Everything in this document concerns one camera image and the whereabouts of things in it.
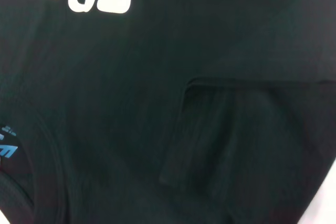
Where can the black FREE print t-shirt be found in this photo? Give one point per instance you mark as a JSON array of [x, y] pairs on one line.
[[131, 77]]

